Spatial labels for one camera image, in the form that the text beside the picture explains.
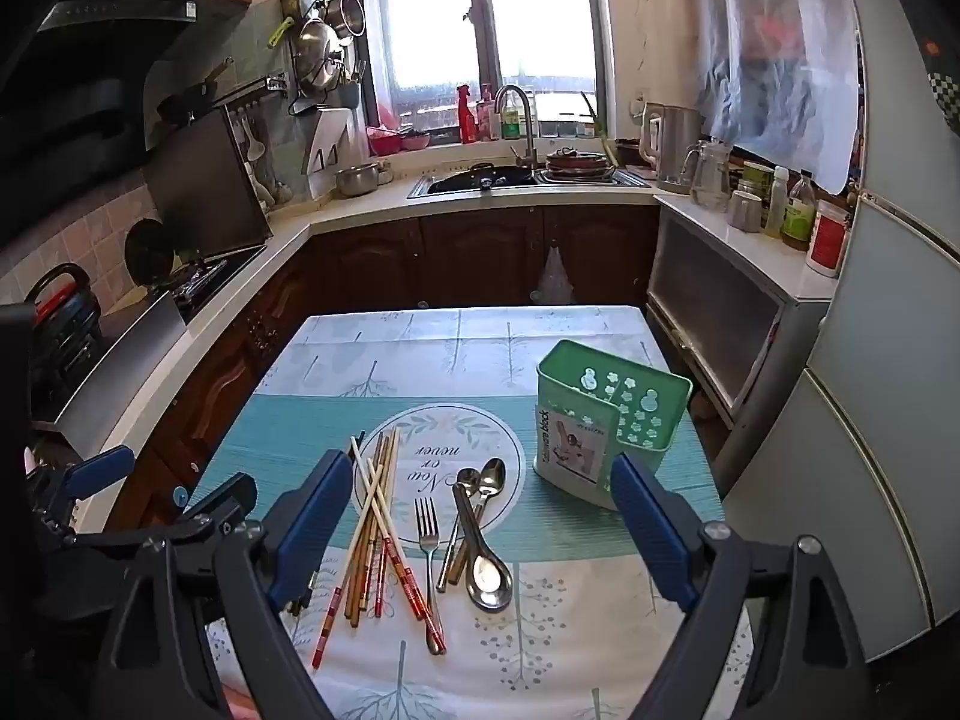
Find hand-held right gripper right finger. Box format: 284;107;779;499
609;454;875;720

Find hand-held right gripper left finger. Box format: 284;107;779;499
94;450;353;720

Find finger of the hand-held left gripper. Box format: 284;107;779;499
28;446;137;535
45;474;260;552

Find bunch of chopsticks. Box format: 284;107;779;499
311;427;449;670

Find steel fork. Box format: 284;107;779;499
414;496;445;616

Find green plastic utensil holder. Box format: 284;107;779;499
534;339;694;505

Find large steel spoon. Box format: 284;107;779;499
452;484;515;611

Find leaf print tablecloth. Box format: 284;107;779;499
202;305;755;720

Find steel splash panel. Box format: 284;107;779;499
34;291;188;458

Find black red cooker appliance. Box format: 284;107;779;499
22;262;106;421

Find gas stove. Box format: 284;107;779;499
154;255;267;323

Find black round lid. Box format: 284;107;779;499
124;217;177;286

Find white cabinet frosted door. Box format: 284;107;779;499
646;195;841;428

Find grey refrigerator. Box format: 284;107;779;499
720;0;960;668

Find clear plastic bag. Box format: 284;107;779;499
529;240;575;308

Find black stove screen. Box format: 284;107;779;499
142;106;272;265

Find dark wooden base cabinets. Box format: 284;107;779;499
105;202;661;533

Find grey mug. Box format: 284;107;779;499
726;190;764;233

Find red label canister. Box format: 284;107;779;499
806;200;852;278

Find steel bowl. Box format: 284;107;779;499
334;163;380;198

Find white bottle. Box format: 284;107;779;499
765;165;791;239

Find green label bottle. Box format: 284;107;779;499
780;171;817;252

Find white ladle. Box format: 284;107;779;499
232;116;275;211

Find glass pitcher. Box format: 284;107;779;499
681;139;732;212

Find green jar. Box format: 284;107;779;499
739;161;775;200

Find black frying pan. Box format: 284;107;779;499
156;56;235;128

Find steel kitchen sink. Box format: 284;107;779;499
407;163;653;201

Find white cutting board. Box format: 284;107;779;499
302;106;353;200

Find stack of pans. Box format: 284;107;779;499
544;148;612;182

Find steel electric kettle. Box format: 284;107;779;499
641;101;702;194

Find black range hood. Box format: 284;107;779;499
0;0;252;166

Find steel faucet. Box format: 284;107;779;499
493;85;541;170

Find blue knife holder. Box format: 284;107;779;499
339;60;368;110

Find red spray bottle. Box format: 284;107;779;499
456;84;479;145

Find pink bottle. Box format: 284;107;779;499
477;84;502;142

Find hanging steel wok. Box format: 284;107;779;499
291;19;347;91

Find clear plastic sheet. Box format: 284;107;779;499
690;0;860;196

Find hanging steel pot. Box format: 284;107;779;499
324;0;367;42

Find kitchen window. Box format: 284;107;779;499
360;0;608;147

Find wall hook rail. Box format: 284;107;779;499
214;71;290;110

